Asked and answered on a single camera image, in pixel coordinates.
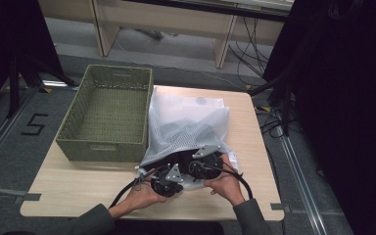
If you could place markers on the black metal stand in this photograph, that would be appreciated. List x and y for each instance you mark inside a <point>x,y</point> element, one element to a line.
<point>16,81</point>
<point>280,94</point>

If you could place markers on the green woven basket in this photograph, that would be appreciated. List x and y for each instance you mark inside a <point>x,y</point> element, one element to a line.
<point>111,114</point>

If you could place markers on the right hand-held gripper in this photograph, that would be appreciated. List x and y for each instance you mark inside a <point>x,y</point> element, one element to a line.
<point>209,166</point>

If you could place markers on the person's right hand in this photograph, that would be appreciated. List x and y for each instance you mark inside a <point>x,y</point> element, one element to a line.
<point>225,186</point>

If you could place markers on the grey power strip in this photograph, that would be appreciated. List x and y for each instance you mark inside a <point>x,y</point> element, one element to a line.
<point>150,33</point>

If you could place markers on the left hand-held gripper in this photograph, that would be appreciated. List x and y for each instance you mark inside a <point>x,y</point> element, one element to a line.
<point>168,182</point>

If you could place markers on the wooden desk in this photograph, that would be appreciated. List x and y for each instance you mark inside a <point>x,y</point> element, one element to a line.
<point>163,19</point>

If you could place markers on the person's left hand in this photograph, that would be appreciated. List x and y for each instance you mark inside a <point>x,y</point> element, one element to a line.
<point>143,199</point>

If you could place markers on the metal floor rail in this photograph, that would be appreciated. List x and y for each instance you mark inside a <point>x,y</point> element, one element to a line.
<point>302,182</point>
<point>0,133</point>

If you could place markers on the black curtain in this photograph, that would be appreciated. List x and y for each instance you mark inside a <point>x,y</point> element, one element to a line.
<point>339,98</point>
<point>9,39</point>

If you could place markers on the white mesh laundry bag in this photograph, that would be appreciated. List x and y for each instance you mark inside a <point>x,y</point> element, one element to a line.
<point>189,114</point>

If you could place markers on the dark cloth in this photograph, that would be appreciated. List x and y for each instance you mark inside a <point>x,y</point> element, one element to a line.
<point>176,160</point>

